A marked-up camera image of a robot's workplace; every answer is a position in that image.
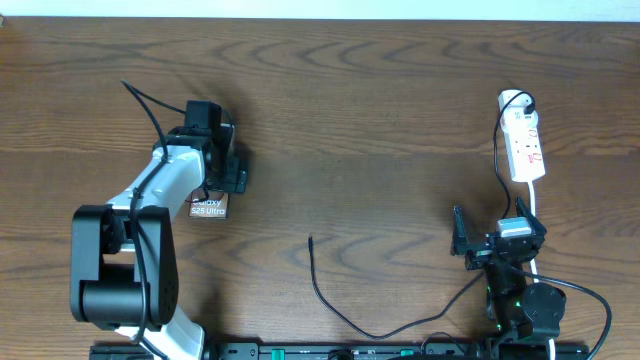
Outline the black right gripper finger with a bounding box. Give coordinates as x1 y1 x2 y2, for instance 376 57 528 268
452 206 468 246
515 197 546 235

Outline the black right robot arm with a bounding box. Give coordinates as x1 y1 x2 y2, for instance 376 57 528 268
451 198 566 347

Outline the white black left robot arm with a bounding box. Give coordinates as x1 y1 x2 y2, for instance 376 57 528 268
70 124 248 359

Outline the white USB charger adapter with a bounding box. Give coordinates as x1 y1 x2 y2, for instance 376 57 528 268
501 105 539 134

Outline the white power strip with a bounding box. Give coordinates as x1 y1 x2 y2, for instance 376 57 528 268
498 89 546 183

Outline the white power strip cord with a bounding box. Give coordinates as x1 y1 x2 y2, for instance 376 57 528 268
527 180 557 360

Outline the black USB charging cable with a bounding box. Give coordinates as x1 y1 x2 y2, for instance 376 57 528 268
307 90 537 341

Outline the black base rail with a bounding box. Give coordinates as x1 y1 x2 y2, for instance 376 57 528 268
88 341 589 360

